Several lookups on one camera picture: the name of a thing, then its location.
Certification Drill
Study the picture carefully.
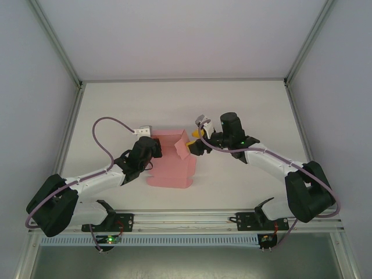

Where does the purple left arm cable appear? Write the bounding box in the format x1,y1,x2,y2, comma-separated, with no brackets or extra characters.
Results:
25,116,138,254

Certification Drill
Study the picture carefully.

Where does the aluminium rear frame bar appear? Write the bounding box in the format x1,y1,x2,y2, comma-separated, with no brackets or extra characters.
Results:
81,77,287,84

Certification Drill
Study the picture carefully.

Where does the left circuit board green light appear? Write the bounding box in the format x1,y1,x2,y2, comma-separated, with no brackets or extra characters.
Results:
96,235,121,245

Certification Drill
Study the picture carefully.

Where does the aluminium table side rail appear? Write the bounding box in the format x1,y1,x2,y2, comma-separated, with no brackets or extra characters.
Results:
284,83,328,210
44,83,85,212

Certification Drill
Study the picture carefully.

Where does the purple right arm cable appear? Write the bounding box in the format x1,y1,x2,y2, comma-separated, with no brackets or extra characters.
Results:
196,120,342,252

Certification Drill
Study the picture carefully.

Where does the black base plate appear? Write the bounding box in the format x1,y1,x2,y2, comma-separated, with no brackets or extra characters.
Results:
81,212,135,233
236,212,290,233

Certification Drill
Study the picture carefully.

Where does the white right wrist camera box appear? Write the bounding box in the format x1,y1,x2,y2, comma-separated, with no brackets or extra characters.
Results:
195,114,215,140

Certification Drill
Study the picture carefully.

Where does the right aluminium table side rail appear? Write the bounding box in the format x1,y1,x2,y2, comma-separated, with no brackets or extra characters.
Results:
284,83,328,210

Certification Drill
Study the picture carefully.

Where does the left aluminium table side rail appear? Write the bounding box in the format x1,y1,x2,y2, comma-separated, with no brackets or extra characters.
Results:
44,83,85,212

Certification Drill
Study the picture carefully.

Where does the aluminium mounting rail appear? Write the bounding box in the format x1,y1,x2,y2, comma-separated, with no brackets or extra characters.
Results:
28,208,345,234

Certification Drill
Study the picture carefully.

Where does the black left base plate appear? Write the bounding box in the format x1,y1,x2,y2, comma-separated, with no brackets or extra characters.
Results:
81,212,135,233

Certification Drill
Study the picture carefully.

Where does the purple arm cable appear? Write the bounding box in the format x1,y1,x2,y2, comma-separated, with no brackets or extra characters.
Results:
196,120,342,252
25,116,138,254

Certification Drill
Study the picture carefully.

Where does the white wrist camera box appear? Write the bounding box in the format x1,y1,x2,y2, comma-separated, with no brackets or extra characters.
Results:
133,125,153,137
195,114,215,140

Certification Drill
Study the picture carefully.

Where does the pink paper box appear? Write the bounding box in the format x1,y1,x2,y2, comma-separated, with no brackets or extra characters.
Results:
146,128,197,190

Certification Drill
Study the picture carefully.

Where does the aluminium frame post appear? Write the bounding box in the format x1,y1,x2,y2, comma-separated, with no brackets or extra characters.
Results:
28,0,85,88
284,0,335,87

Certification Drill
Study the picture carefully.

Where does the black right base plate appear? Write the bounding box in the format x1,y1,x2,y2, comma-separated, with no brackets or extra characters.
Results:
236,212,290,233

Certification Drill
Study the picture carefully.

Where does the right aluminium frame post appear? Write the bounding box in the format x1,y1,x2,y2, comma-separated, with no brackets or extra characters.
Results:
284,0,335,87

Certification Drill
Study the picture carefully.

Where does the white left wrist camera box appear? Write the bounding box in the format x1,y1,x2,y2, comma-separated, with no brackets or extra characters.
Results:
133,125,153,137

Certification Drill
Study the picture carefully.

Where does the slotted grey cable duct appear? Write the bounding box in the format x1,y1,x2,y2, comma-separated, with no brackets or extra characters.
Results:
39,234,260,248

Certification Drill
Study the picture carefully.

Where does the left aluminium frame post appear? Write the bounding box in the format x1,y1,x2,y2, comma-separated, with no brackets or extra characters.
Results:
28,0,85,88

